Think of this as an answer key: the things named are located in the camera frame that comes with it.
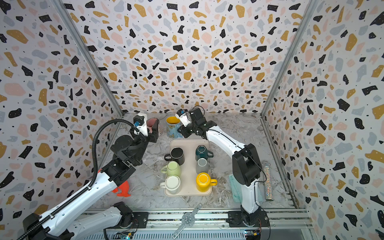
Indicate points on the beige plastic tray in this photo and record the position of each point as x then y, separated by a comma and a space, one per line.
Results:
188, 169

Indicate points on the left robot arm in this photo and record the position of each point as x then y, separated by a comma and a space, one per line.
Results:
81, 198

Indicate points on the metal perforated bracket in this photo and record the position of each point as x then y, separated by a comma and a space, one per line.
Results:
188, 220

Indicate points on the pink mug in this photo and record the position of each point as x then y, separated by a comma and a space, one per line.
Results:
152, 125

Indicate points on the glitter filled glass tube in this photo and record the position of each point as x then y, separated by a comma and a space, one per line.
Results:
268, 183

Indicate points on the black mug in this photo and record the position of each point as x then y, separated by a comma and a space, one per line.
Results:
176, 155

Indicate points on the grey mug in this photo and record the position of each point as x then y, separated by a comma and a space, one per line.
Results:
202, 166

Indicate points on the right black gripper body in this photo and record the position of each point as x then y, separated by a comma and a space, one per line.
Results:
188, 129

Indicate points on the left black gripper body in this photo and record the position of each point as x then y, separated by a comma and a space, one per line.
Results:
149, 133

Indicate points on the yellow mug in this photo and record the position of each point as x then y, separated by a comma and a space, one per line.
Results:
205, 182

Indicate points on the white mug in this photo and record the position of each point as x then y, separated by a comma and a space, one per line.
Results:
172, 184

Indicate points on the light green cloth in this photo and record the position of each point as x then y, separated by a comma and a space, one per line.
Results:
236, 189

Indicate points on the red shark toy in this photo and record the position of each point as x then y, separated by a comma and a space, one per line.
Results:
123, 189

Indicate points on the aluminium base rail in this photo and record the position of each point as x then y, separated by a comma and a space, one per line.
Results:
226, 224

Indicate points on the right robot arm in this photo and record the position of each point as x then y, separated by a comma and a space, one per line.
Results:
246, 164

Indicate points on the light green mug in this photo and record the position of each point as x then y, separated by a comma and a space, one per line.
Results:
172, 169

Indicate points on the blue butterfly mug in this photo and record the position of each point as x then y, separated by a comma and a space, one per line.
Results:
173, 124

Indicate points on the dark green mug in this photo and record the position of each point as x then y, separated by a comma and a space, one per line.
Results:
203, 152

